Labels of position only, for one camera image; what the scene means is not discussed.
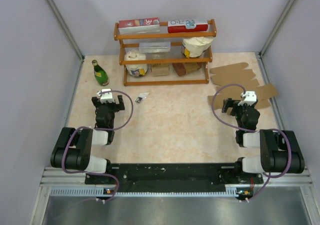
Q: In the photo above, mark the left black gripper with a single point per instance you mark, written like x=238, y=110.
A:
x=95, y=100

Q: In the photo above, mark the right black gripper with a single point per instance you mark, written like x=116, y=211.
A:
x=229, y=103

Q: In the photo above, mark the brown cardboard box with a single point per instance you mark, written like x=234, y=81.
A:
x=239, y=73

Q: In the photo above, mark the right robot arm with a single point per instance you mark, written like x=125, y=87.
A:
x=274, y=155

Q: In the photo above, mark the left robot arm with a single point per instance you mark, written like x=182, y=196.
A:
x=73, y=148

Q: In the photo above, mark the red silver foil box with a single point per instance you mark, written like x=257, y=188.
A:
x=136, y=26

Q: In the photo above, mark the red white carton box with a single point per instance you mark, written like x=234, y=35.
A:
x=187, y=25

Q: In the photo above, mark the green glass bottle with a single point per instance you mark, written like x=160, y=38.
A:
x=100, y=74

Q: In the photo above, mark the small clear plastic packet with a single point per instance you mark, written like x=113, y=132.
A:
x=141, y=97

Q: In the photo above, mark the tan cardboard block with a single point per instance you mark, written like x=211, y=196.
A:
x=160, y=69

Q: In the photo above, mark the wooden three-tier shelf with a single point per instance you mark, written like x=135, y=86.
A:
x=174, y=56

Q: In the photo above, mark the brown brick package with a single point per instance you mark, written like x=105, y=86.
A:
x=183, y=69

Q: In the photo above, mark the clear plastic container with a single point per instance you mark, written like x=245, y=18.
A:
x=154, y=47

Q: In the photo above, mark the large white paper bag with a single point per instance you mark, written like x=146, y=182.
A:
x=193, y=47

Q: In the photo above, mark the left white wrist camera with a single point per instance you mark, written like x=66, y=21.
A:
x=105, y=96

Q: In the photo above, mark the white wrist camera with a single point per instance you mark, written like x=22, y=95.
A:
x=249, y=98
x=105, y=96

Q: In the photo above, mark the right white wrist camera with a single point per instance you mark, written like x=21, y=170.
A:
x=249, y=98

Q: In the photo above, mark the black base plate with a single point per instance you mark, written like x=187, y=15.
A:
x=180, y=177

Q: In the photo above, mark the grey slotted cable duct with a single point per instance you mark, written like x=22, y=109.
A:
x=107, y=192

